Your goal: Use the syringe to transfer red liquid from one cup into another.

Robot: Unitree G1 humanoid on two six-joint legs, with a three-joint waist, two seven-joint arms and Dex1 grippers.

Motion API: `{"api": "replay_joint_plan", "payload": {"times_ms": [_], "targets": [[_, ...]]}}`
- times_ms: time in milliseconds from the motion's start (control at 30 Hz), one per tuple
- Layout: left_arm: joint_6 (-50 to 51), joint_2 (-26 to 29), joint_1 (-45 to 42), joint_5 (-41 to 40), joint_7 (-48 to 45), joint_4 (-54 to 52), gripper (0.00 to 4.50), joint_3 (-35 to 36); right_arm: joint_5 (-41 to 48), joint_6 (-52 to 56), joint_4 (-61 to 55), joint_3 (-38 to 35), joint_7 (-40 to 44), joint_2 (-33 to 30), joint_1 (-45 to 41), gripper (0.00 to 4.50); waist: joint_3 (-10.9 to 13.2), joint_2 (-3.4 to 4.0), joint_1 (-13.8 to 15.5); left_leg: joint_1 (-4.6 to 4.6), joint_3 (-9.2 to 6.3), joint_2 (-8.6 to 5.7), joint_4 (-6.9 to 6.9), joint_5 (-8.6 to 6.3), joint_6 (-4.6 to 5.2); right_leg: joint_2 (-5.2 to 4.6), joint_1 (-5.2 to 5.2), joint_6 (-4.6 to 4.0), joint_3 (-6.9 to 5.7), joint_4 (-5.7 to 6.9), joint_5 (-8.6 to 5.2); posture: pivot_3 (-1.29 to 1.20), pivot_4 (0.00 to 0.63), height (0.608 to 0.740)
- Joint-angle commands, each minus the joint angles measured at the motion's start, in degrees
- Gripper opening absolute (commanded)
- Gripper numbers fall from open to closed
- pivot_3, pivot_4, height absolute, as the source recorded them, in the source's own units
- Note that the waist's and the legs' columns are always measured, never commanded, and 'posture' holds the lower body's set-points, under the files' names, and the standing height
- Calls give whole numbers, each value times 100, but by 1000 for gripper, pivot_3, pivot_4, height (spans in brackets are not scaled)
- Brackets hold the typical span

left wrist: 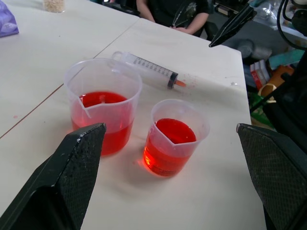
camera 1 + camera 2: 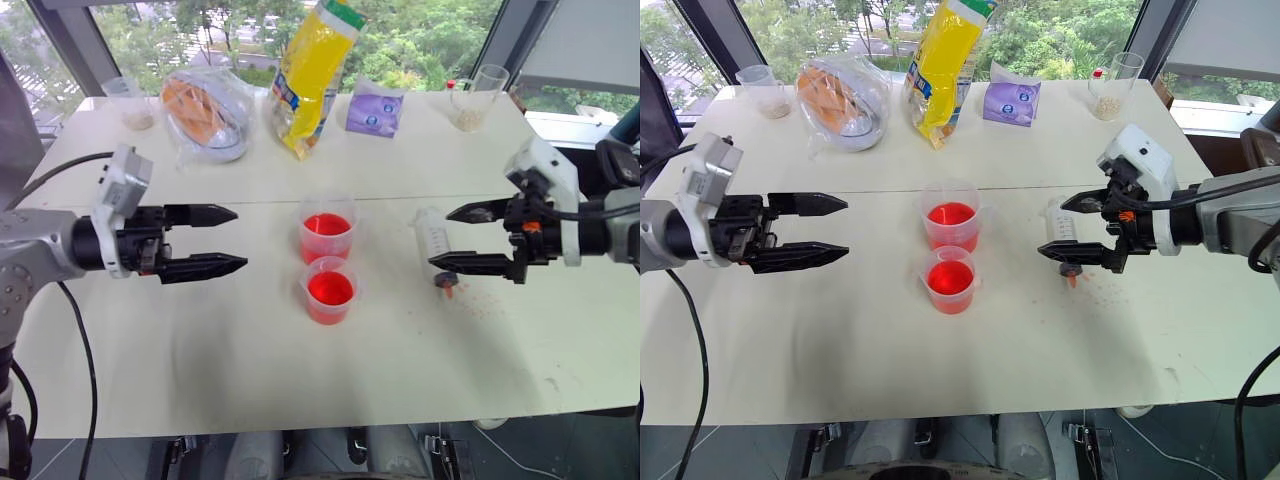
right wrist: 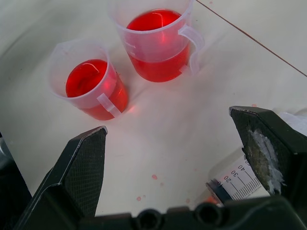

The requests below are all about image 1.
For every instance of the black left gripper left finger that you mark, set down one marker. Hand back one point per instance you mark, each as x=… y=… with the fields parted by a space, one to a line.
x=60 y=182

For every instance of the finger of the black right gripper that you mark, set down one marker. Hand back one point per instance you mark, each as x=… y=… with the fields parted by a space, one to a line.
x=233 y=26

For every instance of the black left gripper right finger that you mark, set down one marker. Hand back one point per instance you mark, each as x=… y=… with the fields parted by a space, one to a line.
x=280 y=177

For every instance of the large beaker with red liquid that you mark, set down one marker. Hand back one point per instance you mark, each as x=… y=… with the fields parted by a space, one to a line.
x=103 y=107

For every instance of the clear plastic syringe orange tip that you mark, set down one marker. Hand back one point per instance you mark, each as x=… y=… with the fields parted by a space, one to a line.
x=153 y=69

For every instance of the small beaker with red liquid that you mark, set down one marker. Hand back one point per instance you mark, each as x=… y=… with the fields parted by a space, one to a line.
x=170 y=148

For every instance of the grey round object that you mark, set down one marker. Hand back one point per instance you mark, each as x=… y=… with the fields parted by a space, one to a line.
x=254 y=49

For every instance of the red and white box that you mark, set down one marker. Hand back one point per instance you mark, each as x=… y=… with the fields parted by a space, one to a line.
x=259 y=74

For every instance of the green plastic item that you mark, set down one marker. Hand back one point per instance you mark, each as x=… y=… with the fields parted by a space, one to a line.
x=259 y=112

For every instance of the person in black shirt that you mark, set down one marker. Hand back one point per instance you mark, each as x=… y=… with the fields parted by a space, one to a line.
x=165 y=9

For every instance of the black machine housing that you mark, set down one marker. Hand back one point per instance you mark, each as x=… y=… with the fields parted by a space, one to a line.
x=290 y=100

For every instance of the purple plastic bag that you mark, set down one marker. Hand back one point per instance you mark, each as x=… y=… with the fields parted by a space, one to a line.
x=7 y=21

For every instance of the clear jar of grains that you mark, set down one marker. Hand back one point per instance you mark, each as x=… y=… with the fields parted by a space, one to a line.
x=54 y=5

